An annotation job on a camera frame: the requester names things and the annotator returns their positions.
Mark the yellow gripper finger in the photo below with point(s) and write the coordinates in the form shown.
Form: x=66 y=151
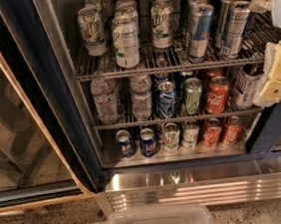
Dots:
x=257 y=6
x=268 y=91

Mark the red coke can middle shelf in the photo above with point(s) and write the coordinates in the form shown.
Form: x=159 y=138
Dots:
x=216 y=95

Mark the right coke can bottom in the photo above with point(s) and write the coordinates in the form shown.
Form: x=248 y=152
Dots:
x=232 y=130

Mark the coke can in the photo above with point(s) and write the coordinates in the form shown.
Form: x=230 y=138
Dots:
x=232 y=130
x=212 y=132

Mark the left coke can bottom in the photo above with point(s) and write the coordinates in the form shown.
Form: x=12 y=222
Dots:
x=212 y=132

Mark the green can middle shelf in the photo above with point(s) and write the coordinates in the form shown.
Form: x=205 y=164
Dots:
x=192 y=95

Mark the front right 7up can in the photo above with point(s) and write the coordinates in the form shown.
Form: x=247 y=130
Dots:
x=161 y=32

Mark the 7up can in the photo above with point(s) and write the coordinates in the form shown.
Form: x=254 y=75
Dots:
x=171 y=137
x=190 y=130
x=125 y=38
x=161 y=32
x=91 y=28

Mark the right 7up can bottom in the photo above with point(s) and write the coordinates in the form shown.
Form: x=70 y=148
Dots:
x=190 y=130

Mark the blue pepsi can middle shelf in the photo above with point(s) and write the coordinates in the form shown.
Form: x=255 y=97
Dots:
x=166 y=99

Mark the left 7up can bottom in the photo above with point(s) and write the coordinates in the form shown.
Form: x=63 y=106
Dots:
x=171 y=137

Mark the stainless fridge base panel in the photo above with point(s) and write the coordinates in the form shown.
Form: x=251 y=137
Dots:
x=213 y=184

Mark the front middle 7up can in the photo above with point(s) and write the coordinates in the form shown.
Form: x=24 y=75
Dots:
x=125 y=38

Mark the right pepsi can bottom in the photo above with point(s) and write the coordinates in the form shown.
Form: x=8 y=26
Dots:
x=147 y=142

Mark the pepsi can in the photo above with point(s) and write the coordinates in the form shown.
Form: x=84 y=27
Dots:
x=124 y=143
x=147 y=142

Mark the left pepsi can bottom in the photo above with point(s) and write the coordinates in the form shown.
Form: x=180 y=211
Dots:
x=124 y=143

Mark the front left 7up can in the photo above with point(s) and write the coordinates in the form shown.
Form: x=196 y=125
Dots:
x=91 y=28

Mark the glass fridge door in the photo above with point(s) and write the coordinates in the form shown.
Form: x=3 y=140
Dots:
x=45 y=155

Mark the right water bottle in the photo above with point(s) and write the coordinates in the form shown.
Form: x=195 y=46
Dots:
x=141 y=94

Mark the water bottle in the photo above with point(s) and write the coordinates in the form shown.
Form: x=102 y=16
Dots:
x=141 y=94
x=103 y=92

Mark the left water bottle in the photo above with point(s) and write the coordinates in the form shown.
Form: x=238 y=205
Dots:
x=103 y=92

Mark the clear plastic bin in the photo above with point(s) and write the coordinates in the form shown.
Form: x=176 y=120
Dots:
x=175 y=214

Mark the top wire shelf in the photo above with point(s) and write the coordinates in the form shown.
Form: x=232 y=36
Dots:
x=175 y=59

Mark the wire shelf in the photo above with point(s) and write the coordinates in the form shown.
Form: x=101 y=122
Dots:
x=129 y=120
x=175 y=59

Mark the middle wire shelf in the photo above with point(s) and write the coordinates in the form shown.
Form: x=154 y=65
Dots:
x=129 y=120

